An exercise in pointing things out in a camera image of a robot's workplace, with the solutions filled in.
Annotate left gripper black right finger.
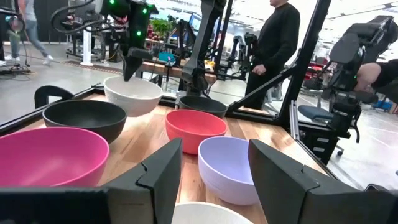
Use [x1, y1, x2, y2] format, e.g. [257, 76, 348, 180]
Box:
[248, 139, 398, 224]

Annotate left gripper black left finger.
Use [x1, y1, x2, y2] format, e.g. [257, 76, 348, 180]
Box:
[0, 138, 183, 224]

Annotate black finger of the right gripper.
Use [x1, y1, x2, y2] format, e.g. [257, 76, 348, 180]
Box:
[123, 56, 146, 83]

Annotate white bowl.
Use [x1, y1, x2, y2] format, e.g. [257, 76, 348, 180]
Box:
[103, 75, 163, 118]
[171, 201, 254, 224]

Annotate lavender bowl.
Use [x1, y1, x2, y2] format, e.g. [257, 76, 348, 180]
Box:
[198, 136, 261, 206]

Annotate black bowl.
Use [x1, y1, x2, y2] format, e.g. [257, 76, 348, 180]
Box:
[42, 99, 127, 144]
[178, 95, 228, 119]

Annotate orange-red bowl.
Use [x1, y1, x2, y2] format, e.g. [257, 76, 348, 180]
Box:
[165, 109, 228, 156]

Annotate pinkish red bowl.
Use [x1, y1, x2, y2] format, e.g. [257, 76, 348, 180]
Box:
[0, 126, 110, 187]

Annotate green plant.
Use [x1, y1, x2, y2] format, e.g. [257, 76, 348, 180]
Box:
[150, 17, 175, 39]

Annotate wooden workbench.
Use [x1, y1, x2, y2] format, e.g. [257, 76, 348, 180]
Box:
[139, 60, 218, 85]

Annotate black curved chair back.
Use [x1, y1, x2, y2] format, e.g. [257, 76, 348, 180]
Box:
[34, 85, 75, 110]

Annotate blue office chair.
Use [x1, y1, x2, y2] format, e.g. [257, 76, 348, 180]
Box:
[297, 104, 346, 157]

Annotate person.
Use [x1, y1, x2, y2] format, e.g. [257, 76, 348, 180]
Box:
[244, 0, 301, 110]
[4, 0, 54, 66]

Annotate white post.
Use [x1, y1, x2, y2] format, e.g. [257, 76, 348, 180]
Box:
[80, 26, 95, 67]

